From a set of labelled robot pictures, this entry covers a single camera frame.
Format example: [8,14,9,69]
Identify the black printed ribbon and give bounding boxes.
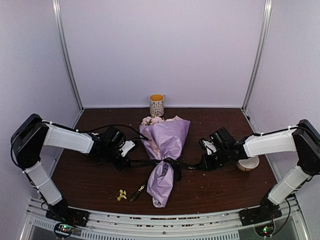
[129,157,208,208]

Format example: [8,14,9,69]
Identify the pink rose stem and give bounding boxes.
[141,116,175,126]

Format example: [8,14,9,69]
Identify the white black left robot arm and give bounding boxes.
[10,113,137,222]

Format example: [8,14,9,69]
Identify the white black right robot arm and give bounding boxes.
[199,119,320,221]

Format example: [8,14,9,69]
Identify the white round bowl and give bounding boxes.
[236,156,260,172]

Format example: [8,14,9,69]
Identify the fallen yellow flower sprig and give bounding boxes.
[108,189,127,201]

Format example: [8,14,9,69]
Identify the floral ceramic mug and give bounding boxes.
[149,93,165,117]

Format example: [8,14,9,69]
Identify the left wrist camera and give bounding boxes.
[119,140,136,158]

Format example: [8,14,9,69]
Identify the front aluminium rail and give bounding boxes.
[23,197,311,240]

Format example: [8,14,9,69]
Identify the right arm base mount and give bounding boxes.
[238,206,282,238]

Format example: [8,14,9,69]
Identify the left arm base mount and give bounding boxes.
[45,208,90,239]

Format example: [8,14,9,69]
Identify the right aluminium frame post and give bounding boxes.
[241,0,273,112]

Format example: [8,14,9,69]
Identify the aluminium frame post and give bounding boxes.
[52,0,84,112]
[241,0,273,112]

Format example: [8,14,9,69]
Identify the left aluminium frame post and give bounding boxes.
[52,0,84,112]

